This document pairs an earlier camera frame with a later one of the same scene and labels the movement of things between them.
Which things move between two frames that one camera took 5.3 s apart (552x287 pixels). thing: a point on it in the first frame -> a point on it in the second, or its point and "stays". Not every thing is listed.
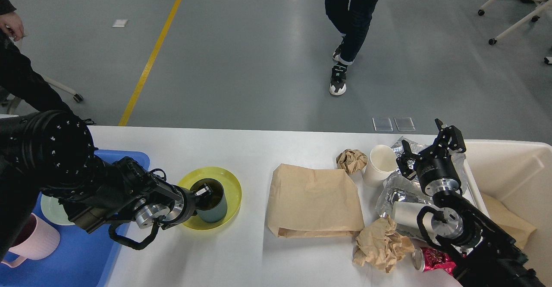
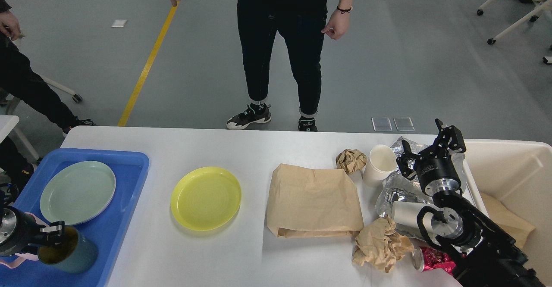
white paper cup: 382,163 stays
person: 349,2 -> 302,9
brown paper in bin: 517,228 stays
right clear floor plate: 405,124 stays
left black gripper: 191,203 -> 20,233
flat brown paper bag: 310,202 stays
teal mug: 212,208 -> 76,254
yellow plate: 232,190 stays
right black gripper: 436,174 stays
